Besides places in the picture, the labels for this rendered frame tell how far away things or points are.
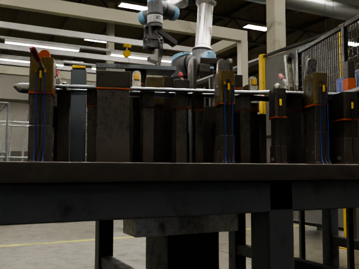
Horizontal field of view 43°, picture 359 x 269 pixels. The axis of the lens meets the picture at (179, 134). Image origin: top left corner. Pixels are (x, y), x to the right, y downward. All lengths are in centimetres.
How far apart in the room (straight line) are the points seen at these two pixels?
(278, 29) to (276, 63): 526
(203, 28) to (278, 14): 797
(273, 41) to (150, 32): 815
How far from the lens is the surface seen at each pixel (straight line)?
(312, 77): 177
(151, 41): 218
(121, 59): 1116
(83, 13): 815
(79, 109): 211
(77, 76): 213
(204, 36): 251
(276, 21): 1037
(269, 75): 520
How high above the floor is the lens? 69
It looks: 4 degrees up
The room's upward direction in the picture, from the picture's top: straight up
